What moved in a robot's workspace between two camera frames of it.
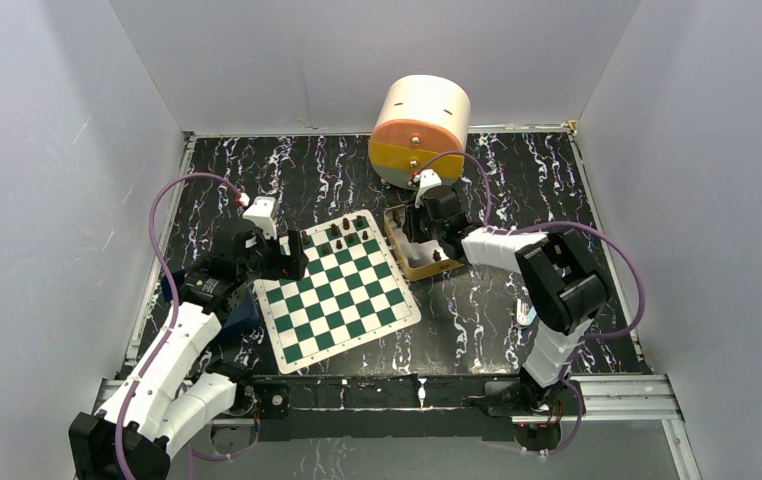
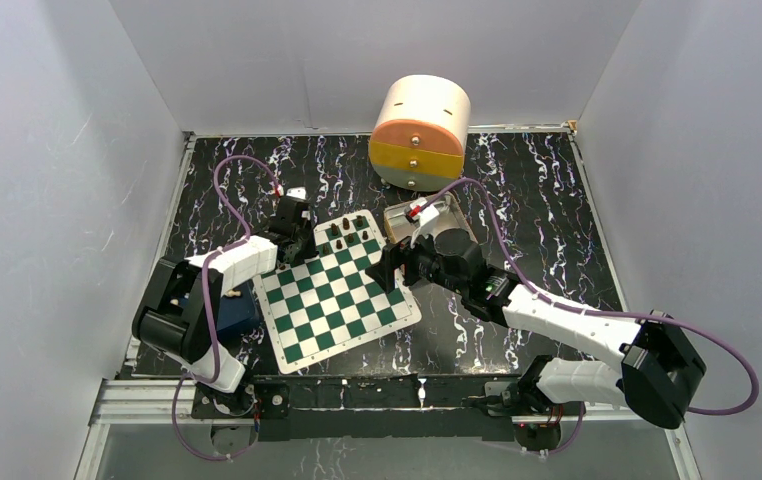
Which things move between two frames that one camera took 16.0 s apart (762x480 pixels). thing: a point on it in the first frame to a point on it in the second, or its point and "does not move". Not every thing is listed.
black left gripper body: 267,263 to 306,241
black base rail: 366,408 does not move
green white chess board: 353,293 does not move
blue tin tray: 250,315 does not move
